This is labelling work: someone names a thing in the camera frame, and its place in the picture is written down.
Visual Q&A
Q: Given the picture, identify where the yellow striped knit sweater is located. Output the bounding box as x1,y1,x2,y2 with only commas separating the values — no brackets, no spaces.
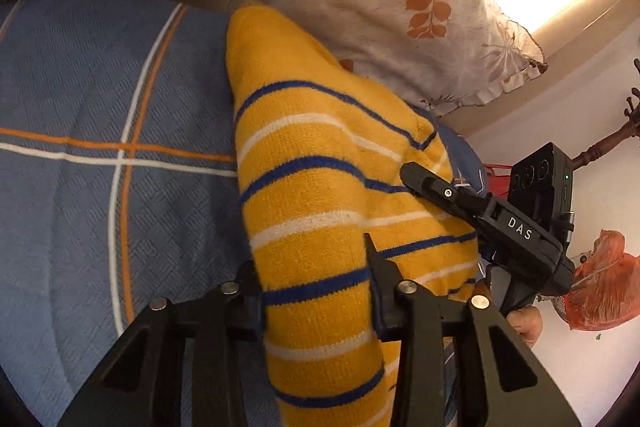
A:
226,4,478,426

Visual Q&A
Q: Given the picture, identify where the person's hand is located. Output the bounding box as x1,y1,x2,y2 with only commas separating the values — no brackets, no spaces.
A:
506,306,542,348

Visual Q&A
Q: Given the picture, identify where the red object by bed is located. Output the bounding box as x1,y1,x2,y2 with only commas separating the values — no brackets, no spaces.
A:
484,164,512,198

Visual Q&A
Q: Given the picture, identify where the red plastic bag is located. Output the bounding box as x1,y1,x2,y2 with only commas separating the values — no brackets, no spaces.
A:
562,230,639,332

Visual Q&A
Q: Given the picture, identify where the dark wooden stand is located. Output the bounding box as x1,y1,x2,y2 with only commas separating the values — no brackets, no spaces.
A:
570,57,640,172

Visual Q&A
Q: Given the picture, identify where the blue plaid bed sheet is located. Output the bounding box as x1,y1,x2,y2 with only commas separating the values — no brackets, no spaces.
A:
0,0,490,427

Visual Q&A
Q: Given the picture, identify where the white leaf print pillow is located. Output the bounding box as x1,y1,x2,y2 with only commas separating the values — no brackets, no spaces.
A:
255,0,547,116

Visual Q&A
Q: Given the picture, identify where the black camera box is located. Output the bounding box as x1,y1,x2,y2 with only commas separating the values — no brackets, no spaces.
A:
506,142,575,251

